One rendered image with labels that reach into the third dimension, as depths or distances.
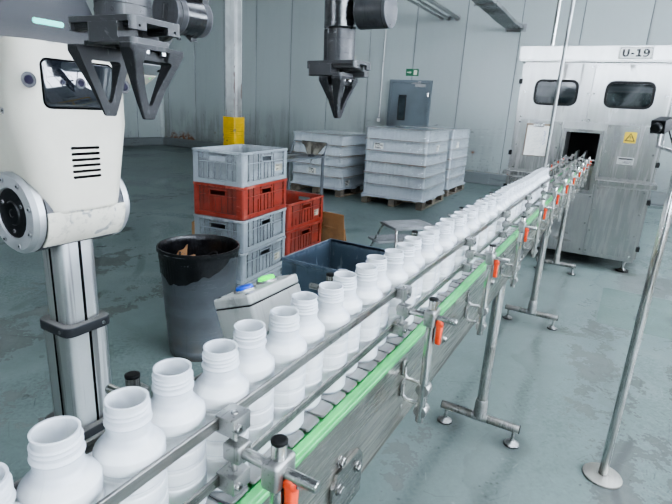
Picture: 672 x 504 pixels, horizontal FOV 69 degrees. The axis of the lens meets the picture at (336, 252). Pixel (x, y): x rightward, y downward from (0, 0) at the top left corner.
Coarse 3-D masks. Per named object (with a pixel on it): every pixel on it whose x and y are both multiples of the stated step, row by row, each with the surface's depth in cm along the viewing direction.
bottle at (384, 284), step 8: (368, 256) 88; (376, 256) 89; (384, 256) 88; (376, 264) 85; (384, 264) 86; (384, 272) 87; (384, 280) 86; (384, 288) 86; (384, 296) 86; (384, 312) 87; (384, 320) 88; (384, 328) 89
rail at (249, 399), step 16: (512, 208) 177; (528, 208) 213; (464, 240) 123; (448, 256) 113; (384, 304) 83; (416, 304) 99; (352, 320) 73; (336, 336) 69; (384, 336) 86; (320, 352) 65; (368, 352) 80; (288, 368) 59; (272, 384) 56; (240, 400) 52; (256, 400) 54; (304, 400) 64; (288, 416) 61; (208, 432) 48; (272, 432) 58; (176, 448) 44; (192, 448) 46; (256, 448) 56; (160, 464) 43; (128, 480) 40; (144, 480) 41; (112, 496) 39; (128, 496) 40; (192, 496) 48
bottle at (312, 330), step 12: (300, 300) 66; (312, 300) 66; (300, 312) 66; (312, 312) 67; (300, 324) 66; (312, 324) 67; (312, 336) 66; (312, 360) 67; (312, 372) 68; (312, 384) 68; (312, 408) 70
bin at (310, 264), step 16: (336, 240) 181; (288, 256) 159; (304, 256) 167; (320, 256) 177; (336, 256) 182; (352, 256) 179; (288, 272) 156; (304, 272) 153; (320, 272) 150; (304, 288) 154
